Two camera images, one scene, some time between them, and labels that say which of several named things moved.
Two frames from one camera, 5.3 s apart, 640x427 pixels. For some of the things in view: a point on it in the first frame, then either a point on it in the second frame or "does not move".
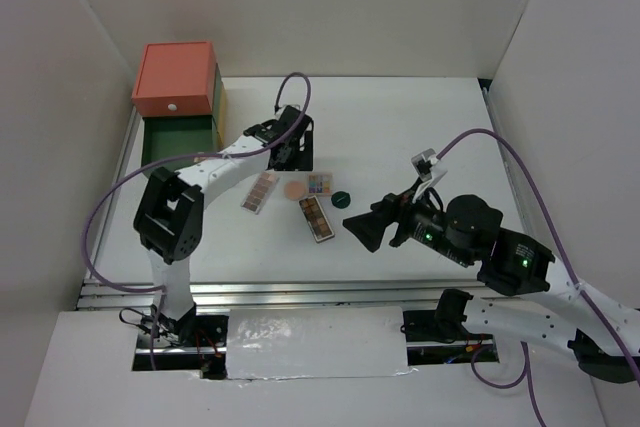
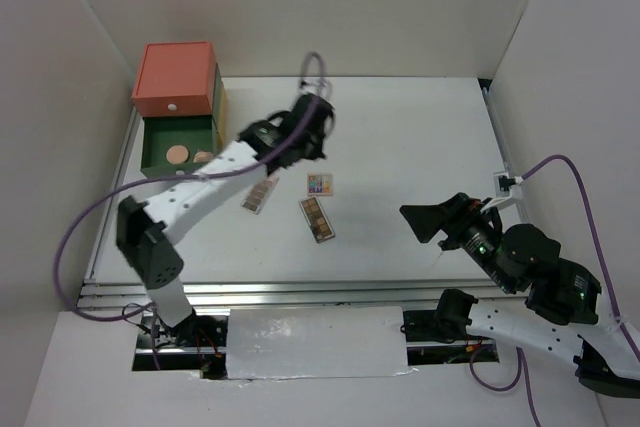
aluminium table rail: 305,294 does not move
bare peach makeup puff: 294,190 → 177,154
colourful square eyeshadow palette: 320,184 does not move
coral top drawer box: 175,78 does not move
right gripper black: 394,207 → 453,213
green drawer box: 168,137 does not move
